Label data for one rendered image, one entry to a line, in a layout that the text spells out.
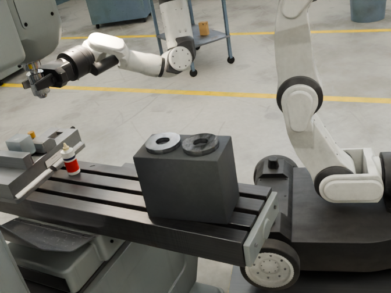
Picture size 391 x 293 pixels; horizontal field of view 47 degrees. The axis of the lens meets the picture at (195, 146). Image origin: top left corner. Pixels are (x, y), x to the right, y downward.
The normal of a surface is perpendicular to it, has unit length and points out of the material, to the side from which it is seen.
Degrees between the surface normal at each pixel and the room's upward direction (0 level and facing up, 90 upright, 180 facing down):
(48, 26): 90
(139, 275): 90
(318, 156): 90
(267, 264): 90
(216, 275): 0
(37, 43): 120
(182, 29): 70
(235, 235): 0
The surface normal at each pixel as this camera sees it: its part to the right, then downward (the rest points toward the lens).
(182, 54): 0.34, 0.06
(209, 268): -0.16, -0.86
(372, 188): -0.19, 0.51
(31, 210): -0.44, 0.50
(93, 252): 0.89, 0.09
